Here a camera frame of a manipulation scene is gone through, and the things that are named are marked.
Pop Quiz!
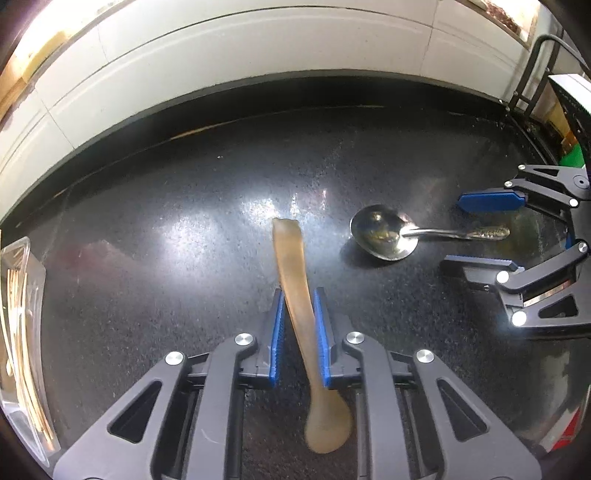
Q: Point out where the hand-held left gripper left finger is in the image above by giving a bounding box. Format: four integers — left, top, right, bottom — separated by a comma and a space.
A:
53, 287, 285, 480

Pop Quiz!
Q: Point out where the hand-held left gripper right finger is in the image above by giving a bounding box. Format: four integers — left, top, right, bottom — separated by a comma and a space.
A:
313, 287, 542, 480

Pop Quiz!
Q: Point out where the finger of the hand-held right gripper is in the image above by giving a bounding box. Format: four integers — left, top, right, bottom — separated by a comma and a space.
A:
458, 164, 591, 213
441, 242, 591, 341

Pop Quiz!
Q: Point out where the silver metal spoon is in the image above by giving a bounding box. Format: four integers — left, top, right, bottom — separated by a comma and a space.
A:
349, 205, 511, 262

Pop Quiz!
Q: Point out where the light wooden spoon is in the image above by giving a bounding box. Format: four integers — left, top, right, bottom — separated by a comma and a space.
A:
271, 217, 354, 456

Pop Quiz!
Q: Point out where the clear plastic tray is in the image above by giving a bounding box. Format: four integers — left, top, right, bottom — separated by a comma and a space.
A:
0, 237, 61, 468

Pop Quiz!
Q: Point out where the bag of red chillies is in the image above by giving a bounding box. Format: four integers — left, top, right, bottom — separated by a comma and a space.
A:
480, 0, 533, 34

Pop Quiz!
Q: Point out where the black wire rack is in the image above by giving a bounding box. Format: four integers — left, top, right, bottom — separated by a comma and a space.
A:
505, 32, 591, 155

